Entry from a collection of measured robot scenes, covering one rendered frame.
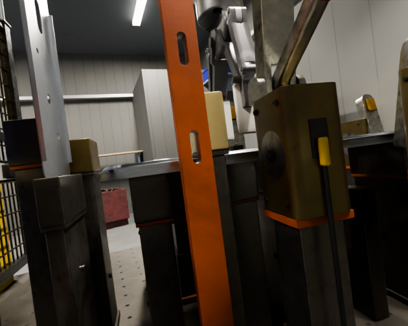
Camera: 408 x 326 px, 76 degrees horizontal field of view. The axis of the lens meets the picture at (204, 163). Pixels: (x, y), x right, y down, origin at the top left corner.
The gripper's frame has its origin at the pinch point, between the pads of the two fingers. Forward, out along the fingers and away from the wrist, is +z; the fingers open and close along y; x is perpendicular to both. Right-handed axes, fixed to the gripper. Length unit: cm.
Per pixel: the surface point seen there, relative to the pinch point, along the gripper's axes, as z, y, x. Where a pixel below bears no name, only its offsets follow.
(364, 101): -3.8, 13.6, -39.4
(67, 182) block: 5.7, -1.9, 25.0
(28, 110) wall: -135, 533, 219
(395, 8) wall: -104, 141, -214
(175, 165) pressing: 5.3, -10.4, 11.5
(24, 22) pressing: -13.9, -4.6, 26.4
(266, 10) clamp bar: -8.6, -16.2, 1.3
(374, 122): 1.5, 12.4, -40.2
